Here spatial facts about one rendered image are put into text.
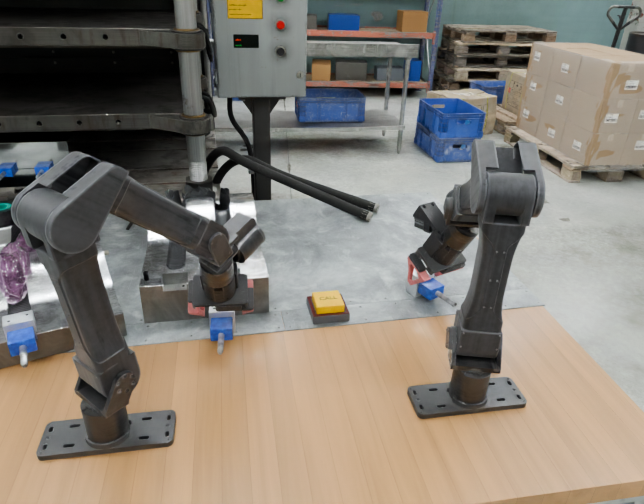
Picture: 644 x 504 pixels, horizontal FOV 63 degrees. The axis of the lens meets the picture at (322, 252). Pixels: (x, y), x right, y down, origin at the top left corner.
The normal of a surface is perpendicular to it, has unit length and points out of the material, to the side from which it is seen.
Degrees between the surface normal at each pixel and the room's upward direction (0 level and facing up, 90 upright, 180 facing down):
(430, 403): 0
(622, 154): 89
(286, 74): 90
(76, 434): 0
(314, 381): 0
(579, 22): 90
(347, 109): 92
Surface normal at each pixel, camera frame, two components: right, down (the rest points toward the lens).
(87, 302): 0.76, 0.33
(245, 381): 0.04, -0.88
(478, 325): -0.10, 0.48
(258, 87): 0.20, 0.47
